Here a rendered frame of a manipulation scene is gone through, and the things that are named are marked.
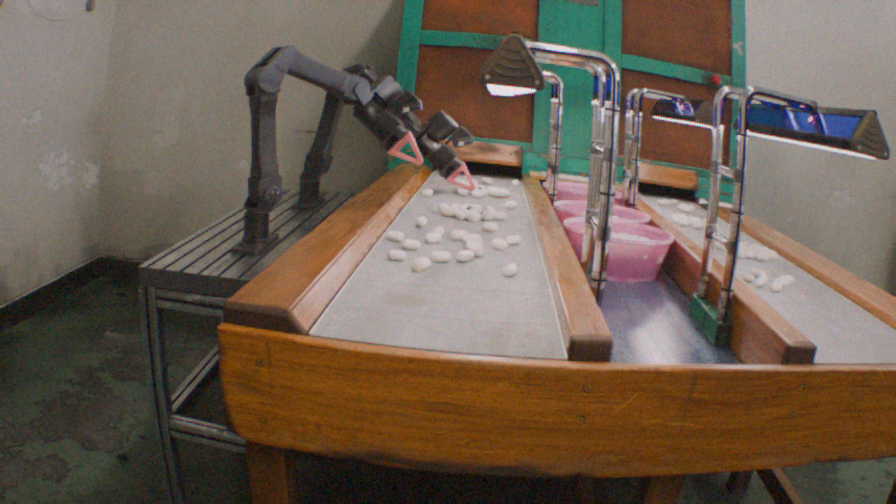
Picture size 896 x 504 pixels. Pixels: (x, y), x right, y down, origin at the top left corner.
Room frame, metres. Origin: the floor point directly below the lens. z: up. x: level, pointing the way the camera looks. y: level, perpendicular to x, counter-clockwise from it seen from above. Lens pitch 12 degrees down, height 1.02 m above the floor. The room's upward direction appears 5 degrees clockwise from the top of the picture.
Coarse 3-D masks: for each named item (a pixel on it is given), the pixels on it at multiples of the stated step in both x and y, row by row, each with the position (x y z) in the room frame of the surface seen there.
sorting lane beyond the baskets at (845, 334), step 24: (696, 216) 2.19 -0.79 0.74; (696, 240) 1.72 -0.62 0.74; (744, 240) 1.81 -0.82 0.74; (744, 264) 1.46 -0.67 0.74; (768, 264) 1.49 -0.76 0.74; (792, 264) 1.51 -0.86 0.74; (768, 288) 1.23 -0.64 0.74; (792, 288) 1.25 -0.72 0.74; (816, 288) 1.26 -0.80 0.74; (792, 312) 1.06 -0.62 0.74; (816, 312) 1.06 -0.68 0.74; (840, 312) 1.07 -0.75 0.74; (864, 312) 1.08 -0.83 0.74; (816, 336) 0.91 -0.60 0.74; (840, 336) 0.91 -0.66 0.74; (864, 336) 0.92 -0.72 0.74; (888, 336) 0.92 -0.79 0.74; (816, 360) 0.80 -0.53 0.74; (840, 360) 0.80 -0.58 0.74; (864, 360) 0.79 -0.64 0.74; (888, 360) 0.79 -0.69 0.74
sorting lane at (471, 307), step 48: (384, 240) 1.39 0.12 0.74; (528, 240) 1.51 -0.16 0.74; (384, 288) 1.06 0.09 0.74; (432, 288) 1.08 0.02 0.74; (480, 288) 1.10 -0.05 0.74; (528, 288) 1.12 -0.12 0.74; (336, 336) 0.82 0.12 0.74; (384, 336) 0.84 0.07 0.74; (432, 336) 0.86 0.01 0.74; (480, 336) 0.87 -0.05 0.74; (528, 336) 0.88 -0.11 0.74
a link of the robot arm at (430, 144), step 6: (426, 132) 2.09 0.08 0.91; (420, 138) 2.09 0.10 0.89; (426, 138) 2.08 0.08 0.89; (432, 138) 2.09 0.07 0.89; (438, 138) 2.09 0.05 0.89; (420, 144) 2.08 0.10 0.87; (426, 144) 2.08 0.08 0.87; (432, 144) 2.08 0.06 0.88; (438, 144) 2.09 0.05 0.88; (420, 150) 2.09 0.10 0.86; (426, 150) 2.08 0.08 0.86; (432, 150) 2.08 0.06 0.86; (426, 156) 2.09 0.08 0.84
